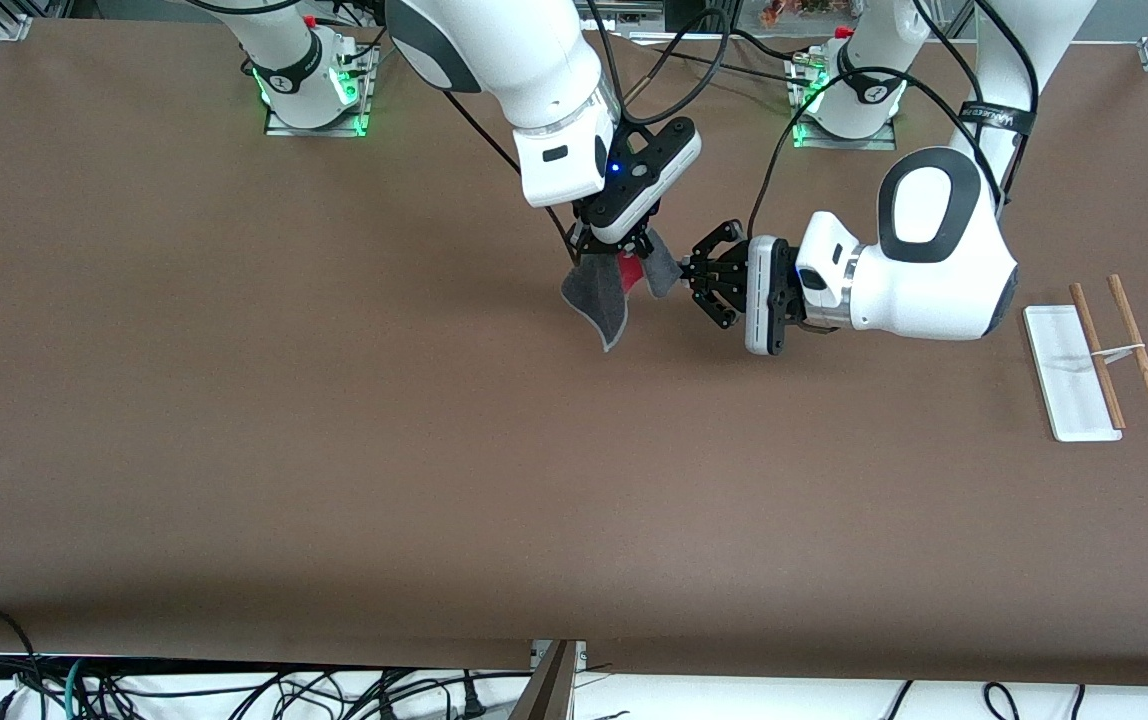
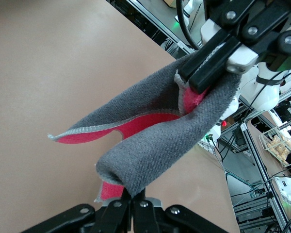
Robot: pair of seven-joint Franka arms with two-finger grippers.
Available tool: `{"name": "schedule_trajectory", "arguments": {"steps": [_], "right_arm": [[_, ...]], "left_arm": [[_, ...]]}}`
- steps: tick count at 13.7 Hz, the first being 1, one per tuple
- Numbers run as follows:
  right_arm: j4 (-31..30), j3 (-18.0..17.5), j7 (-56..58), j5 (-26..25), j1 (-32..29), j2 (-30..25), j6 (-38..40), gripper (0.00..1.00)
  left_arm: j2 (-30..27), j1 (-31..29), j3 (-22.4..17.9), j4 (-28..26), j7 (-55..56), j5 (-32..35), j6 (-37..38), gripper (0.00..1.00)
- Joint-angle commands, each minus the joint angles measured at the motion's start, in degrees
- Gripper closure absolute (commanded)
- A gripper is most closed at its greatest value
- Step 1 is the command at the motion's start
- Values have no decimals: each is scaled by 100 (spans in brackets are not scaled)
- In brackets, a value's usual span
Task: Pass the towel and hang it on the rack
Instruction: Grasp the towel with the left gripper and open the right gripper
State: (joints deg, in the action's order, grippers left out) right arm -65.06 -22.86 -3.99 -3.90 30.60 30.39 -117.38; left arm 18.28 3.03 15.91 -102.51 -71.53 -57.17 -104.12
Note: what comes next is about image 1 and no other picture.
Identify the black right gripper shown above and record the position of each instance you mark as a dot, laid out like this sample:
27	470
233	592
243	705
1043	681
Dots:
598	237

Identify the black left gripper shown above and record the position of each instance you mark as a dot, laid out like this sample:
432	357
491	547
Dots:
782	291

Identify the grey towel with pale edging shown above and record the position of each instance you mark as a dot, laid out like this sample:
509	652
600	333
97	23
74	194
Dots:
599	295

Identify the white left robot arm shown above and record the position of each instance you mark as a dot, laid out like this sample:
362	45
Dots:
934	280

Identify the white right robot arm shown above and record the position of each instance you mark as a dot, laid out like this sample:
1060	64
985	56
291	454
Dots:
514	60

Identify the white base wooden towel rack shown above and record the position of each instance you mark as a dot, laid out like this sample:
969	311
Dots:
1074	380

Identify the white power strip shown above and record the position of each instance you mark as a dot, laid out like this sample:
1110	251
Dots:
634	15

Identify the orange clutter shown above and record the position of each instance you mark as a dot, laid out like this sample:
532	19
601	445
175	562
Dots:
784	12

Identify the black power plug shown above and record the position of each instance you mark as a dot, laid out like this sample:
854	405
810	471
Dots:
474	703

